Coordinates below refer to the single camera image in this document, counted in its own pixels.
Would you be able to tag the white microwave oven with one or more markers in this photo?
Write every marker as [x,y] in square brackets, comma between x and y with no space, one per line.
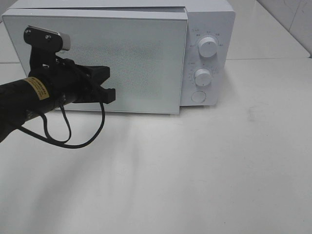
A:
[205,17]

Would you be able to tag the white timer knob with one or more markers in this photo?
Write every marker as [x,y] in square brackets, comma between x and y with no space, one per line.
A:
[203,77]

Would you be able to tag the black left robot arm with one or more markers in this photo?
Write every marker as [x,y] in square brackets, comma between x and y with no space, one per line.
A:
[25,102]

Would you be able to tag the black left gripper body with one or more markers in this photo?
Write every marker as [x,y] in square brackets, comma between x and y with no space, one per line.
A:
[63,84]

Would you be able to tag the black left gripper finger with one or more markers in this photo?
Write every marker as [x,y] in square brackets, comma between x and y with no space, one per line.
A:
[103,95]
[96,75]

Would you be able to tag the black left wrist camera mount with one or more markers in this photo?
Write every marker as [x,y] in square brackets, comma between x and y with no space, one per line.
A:
[44,46]

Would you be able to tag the white round door button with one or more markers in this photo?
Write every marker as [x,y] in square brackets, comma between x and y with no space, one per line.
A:
[198,96]

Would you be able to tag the white upper power knob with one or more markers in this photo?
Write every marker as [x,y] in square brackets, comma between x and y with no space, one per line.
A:
[208,46]

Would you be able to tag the white microwave door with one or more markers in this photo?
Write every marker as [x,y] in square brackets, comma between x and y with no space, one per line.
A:
[143,47]

